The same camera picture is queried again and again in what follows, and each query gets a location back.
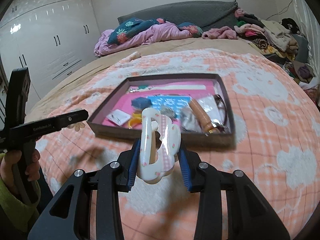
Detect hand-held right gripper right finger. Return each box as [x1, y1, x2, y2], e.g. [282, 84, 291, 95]
[177, 144, 292, 240]

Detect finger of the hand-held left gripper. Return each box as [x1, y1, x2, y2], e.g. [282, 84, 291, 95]
[61, 109, 89, 129]

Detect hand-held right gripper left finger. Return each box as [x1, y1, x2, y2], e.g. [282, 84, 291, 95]
[27, 138, 142, 240]

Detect white floral hair claw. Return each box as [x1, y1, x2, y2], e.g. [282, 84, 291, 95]
[136, 107, 182, 184]

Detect dark cardboard box tray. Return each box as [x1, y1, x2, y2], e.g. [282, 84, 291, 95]
[86, 73, 237, 147]

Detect clear bag with dark jewelry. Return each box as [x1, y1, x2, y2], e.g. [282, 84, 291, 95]
[179, 107, 200, 132]

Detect small grey-blue pouch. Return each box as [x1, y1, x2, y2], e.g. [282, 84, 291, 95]
[131, 97, 152, 112]

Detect person's left forearm green sleeve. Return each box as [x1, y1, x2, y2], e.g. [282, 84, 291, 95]
[0, 172, 42, 233]

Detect person's left hand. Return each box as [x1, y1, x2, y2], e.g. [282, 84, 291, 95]
[0, 149, 40, 184]

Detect small clear bag with earrings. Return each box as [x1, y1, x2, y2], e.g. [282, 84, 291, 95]
[107, 109, 132, 126]

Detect dark red sunglasses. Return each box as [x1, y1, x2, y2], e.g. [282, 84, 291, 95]
[214, 94, 231, 133]

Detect pink and blue book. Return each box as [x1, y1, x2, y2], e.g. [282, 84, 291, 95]
[104, 90, 218, 130]

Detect white wardrobe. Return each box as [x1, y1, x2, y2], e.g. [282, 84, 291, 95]
[0, 0, 100, 120]

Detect peach and white plush blanket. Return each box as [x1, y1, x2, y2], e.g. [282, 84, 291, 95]
[25, 49, 320, 230]

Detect teal floral pillow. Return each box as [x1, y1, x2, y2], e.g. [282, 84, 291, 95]
[107, 17, 150, 45]
[179, 22, 203, 36]

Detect pink quilt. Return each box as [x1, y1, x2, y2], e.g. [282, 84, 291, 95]
[94, 21, 204, 58]

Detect pink fluffy garment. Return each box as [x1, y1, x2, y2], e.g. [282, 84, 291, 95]
[202, 27, 239, 40]

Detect grey headboard cover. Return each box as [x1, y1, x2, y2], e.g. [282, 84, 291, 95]
[117, 0, 239, 29]

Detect pile of mixed clothes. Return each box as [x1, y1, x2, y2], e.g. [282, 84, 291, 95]
[234, 9, 315, 85]

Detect cream curtain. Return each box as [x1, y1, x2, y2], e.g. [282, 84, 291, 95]
[287, 0, 320, 100]

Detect thin black wall cable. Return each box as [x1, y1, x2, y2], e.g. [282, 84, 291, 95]
[265, 0, 293, 20]

